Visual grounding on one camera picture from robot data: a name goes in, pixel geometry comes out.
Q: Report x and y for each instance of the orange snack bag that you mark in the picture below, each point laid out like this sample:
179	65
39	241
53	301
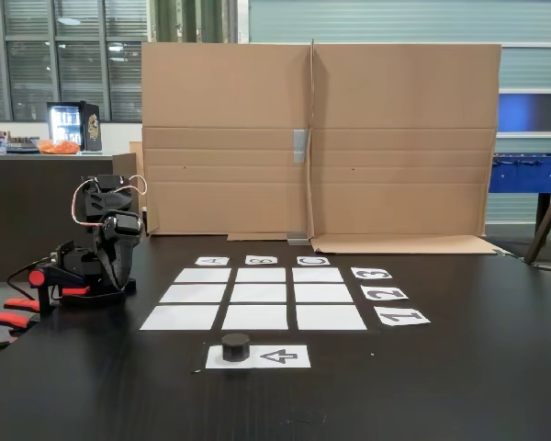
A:
59	147

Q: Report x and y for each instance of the black octagonal token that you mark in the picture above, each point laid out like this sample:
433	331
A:
235	348

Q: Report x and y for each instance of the black mini fridge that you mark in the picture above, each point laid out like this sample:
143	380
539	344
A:
89	126

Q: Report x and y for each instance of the paper label letter B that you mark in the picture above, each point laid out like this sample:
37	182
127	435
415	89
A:
261	260

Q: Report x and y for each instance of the paper label letter C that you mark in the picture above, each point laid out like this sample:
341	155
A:
313	261

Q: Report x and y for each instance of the grey tape strip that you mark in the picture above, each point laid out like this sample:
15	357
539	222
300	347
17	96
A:
300	146
297	239

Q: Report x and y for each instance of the black clamp with red grips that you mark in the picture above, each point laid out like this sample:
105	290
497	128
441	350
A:
4	318
46	280

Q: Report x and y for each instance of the paper label letter A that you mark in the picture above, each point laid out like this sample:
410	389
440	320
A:
212	261

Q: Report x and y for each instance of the paper label number 1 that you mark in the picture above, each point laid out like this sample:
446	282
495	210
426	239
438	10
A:
401	317

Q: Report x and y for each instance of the white paper grid square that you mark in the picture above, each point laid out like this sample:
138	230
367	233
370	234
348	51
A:
203	275
255	317
330	317
318	274
258	293
261	274
179	318
193	293
322	293

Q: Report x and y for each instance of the blue foosball table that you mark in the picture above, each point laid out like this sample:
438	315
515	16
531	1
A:
523	177

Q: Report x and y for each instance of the brown cardboard screen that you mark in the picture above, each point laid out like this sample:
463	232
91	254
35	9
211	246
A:
225	101
404	101

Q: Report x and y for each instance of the white arrow paper sheet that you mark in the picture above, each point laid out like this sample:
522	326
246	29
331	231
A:
282	357

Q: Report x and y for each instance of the brown wooden leg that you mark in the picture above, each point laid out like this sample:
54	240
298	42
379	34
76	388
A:
544	229

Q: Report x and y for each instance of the paper label number 2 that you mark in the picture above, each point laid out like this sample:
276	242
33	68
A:
385	293

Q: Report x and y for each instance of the dark brown counter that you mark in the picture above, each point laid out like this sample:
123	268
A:
27	206

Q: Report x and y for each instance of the paper label number 3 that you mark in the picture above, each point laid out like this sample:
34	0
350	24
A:
371	274

